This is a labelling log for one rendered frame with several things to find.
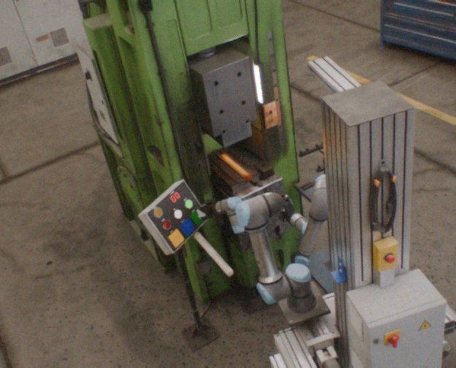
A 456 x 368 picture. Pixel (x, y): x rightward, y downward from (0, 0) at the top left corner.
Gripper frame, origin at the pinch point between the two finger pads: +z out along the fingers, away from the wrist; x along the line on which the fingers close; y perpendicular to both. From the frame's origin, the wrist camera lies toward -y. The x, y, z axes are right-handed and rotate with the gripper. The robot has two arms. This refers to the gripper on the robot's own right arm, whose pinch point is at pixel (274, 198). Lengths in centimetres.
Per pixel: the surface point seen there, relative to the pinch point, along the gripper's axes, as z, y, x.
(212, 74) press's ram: 31, -74, -11
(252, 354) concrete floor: -13, 100, -38
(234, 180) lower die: 34.1, 1.3, -7.9
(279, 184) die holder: 24.7, 12.0, 18.3
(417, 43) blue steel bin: 225, 83, 336
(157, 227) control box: 10, -11, -70
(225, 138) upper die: 30.7, -32.8, -10.2
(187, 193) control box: 23, -14, -44
